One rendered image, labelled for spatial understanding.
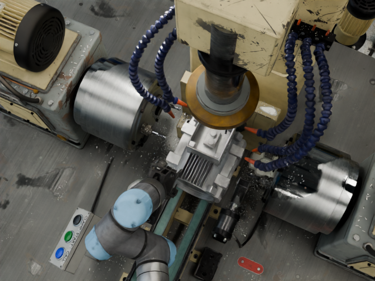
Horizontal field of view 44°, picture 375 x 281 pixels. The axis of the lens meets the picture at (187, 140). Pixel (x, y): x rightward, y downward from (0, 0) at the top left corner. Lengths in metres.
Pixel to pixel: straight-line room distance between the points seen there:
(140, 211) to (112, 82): 0.49
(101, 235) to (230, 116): 0.40
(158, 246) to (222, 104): 0.37
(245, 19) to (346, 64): 1.10
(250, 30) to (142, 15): 1.13
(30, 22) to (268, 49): 0.66
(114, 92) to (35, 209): 0.55
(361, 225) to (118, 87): 0.75
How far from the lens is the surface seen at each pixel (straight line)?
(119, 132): 1.36
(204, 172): 1.32
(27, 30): 1.26
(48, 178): 1.70
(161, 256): 1.12
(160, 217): 1.48
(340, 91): 1.80
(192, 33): 0.89
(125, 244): 1.08
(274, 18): 0.80
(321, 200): 1.29
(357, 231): 1.29
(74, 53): 1.43
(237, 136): 1.36
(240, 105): 1.11
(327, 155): 1.33
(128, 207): 0.99
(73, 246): 1.34
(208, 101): 1.11
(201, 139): 1.33
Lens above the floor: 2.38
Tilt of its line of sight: 72 degrees down
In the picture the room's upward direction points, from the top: 3 degrees counter-clockwise
